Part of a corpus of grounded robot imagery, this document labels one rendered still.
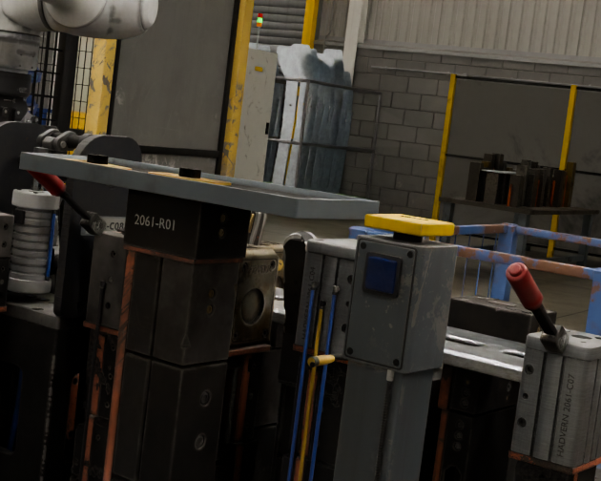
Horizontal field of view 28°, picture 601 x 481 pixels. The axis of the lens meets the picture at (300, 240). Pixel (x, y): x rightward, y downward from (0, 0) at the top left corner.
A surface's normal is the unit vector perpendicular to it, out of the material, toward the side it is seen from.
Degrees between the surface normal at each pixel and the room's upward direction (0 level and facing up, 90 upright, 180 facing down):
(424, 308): 90
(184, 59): 91
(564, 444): 90
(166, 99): 92
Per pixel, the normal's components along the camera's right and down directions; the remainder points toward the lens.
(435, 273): 0.80, 0.15
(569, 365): -0.58, 0.01
